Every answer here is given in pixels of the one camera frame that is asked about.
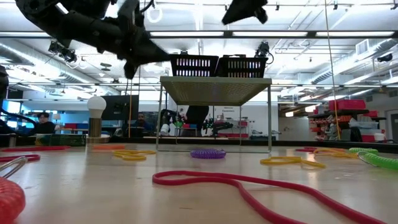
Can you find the yellow rubber band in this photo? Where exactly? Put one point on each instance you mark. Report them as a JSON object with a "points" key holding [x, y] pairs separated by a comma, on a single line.
{"points": [[132, 158], [329, 152], [280, 160]]}

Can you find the black ceiling camera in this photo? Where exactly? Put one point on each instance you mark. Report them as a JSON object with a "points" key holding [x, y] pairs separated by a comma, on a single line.
{"points": [[63, 53], [262, 49]]}

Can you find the red storage bin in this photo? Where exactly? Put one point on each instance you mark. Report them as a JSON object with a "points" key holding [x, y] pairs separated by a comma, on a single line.
{"points": [[346, 104]]}

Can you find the background black robot arm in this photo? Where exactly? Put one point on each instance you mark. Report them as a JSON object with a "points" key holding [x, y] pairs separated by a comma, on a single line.
{"points": [[199, 119]]}

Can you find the black slotted plastic basket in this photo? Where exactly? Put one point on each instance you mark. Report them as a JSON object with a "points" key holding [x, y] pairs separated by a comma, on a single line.
{"points": [[173, 65], [224, 67]]}

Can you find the silver air duct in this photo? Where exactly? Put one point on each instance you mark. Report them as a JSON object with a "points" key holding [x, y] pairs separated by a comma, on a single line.
{"points": [[31, 62]]}

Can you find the red rubber band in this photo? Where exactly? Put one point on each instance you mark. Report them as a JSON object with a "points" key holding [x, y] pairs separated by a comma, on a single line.
{"points": [[37, 158], [154, 178], [31, 148], [306, 149]]}

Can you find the green yellow crayon box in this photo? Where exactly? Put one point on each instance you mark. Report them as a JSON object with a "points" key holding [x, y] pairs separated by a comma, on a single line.
{"points": [[62, 140]]}

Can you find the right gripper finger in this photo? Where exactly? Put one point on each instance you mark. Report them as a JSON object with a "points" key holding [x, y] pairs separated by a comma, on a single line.
{"points": [[247, 7], [234, 7]]}

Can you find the small white table lamp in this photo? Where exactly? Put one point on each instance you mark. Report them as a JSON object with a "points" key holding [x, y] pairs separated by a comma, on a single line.
{"points": [[56, 117]]}

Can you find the ceiling light strip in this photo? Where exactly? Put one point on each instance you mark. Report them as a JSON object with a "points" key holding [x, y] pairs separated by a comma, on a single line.
{"points": [[269, 33], [354, 33], [186, 33]]}

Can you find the black metal table frame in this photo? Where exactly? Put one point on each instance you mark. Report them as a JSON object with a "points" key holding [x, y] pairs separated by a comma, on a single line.
{"points": [[342, 143]]}

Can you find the black storage rack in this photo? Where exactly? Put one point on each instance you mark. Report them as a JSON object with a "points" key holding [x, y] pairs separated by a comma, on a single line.
{"points": [[357, 111]]}

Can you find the pale green perforated metal riser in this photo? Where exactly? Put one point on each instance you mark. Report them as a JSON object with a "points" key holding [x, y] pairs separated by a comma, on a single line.
{"points": [[214, 91]]}

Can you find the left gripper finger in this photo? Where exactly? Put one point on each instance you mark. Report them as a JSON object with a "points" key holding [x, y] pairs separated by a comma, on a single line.
{"points": [[150, 45], [149, 57]]}

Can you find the orange rubber band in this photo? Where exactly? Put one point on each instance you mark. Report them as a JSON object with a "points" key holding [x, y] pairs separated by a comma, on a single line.
{"points": [[109, 147]]}

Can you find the white bulb wooden lamp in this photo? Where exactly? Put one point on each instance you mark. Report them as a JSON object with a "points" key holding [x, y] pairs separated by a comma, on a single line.
{"points": [[96, 105]]}

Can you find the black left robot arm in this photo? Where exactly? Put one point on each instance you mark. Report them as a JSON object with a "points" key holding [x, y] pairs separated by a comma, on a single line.
{"points": [[77, 25]]}

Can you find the black monitor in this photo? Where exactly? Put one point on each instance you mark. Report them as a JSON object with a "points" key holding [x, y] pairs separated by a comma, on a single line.
{"points": [[119, 107]]}

